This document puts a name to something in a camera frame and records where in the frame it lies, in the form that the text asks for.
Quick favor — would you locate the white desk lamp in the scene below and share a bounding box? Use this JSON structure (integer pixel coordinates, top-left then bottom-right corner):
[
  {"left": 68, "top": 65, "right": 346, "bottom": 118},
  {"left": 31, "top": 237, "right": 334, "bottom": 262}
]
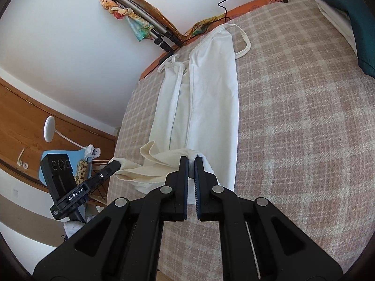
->
[{"left": 43, "top": 116, "right": 86, "bottom": 150}]

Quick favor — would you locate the dark green pillow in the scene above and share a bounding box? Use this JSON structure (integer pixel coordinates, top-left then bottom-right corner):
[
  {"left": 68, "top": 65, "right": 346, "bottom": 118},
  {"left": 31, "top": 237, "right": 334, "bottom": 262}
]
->
[{"left": 305, "top": 0, "right": 375, "bottom": 78}]

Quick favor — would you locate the colourful patterned scarf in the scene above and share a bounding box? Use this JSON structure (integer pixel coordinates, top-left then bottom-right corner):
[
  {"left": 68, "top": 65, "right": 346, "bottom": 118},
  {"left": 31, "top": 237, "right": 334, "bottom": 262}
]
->
[{"left": 100, "top": 0, "right": 226, "bottom": 42}]

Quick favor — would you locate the white pillow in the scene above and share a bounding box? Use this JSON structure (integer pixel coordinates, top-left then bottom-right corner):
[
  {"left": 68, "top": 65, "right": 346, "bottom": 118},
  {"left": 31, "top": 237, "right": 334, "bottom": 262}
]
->
[{"left": 302, "top": 0, "right": 360, "bottom": 57}]

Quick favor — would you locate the blue chair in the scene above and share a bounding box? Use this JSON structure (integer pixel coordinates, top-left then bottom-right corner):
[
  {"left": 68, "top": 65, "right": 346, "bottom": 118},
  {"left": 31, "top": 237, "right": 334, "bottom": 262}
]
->
[{"left": 37, "top": 148, "right": 106, "bottom": 208}]

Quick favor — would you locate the white tank top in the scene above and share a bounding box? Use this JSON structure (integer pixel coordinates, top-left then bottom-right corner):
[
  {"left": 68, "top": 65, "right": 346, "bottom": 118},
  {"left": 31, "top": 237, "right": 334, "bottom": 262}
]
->
[{"left": 115, "top": 23, "right": 252, "bottom": 205}]

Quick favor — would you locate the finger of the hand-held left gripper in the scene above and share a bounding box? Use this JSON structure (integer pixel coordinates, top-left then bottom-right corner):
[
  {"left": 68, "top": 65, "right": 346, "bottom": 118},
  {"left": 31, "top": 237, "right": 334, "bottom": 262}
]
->
[{"left": 93, "top": 160, "right": 122, "bottom": 187}]

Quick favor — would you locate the leopard print cloth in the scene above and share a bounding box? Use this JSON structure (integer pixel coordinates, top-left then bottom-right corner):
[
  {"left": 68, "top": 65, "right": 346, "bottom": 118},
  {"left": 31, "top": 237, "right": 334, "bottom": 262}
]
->
[{"left": 74, "top": 158, "right": 92, "bottom": 184}]

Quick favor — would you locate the plaid bed blanket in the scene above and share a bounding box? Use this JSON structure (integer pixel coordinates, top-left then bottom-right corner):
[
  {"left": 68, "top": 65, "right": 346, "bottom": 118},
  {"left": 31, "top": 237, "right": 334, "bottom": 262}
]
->
[{"left": 106, "top": 0, "right": 375, "bottom": 281}]

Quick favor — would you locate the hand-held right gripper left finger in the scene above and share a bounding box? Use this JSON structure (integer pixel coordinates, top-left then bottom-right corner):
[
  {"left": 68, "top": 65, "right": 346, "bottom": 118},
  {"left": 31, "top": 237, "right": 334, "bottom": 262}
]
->
[{"left": 33, "top": 156, "right": 189, "bottom": 281}]

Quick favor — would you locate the folded tripod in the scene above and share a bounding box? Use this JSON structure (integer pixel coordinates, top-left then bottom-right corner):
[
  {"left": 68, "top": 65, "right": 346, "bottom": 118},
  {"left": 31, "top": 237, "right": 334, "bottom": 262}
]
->
[{"left": 106, "top": 0, "right": 184, "bottom": 51}]

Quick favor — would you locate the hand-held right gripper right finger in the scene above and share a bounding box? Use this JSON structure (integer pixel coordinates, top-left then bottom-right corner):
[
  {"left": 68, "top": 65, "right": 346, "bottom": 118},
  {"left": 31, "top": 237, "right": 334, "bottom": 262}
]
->
[{"left": 194, "top": 156, "right": 344, "bottom": 281}]

